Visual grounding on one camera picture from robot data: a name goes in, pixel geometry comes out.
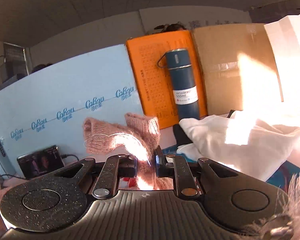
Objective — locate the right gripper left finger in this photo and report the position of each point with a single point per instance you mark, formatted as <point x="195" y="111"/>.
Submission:
<point x="108" y="175"/>

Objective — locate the white paper bag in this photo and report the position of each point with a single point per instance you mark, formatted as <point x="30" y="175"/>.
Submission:
<point x="284" y="37"/>

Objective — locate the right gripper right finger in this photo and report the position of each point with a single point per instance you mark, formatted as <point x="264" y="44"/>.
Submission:
<point x="183" y="173"/>

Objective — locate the brown cardboard sheet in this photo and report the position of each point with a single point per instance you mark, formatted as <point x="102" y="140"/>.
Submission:
<point x="238" y="67"/>

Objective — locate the black power strip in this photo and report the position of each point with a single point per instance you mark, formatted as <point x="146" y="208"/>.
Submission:
<point x="40" y="162"/>

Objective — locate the light blue foam board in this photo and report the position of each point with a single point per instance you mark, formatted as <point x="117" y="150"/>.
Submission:
<point x="49" y="107"/>

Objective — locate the blue vacuum bottle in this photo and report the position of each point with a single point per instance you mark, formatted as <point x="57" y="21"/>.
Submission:
<point x="181" y="73"/>

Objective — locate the colourful printed storage bag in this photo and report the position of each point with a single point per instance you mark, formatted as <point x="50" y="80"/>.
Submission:
<point x="281" y="178"/>

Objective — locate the pink knitted sweater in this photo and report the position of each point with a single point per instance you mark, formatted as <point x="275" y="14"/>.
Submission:
<point x="139" y="137"/>

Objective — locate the orange board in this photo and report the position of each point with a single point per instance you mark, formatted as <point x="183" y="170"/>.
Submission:
<point x="154" y="83"/>

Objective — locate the white cloth bag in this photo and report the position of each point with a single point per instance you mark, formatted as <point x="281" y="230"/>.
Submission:
<point x="245" y="143"/>

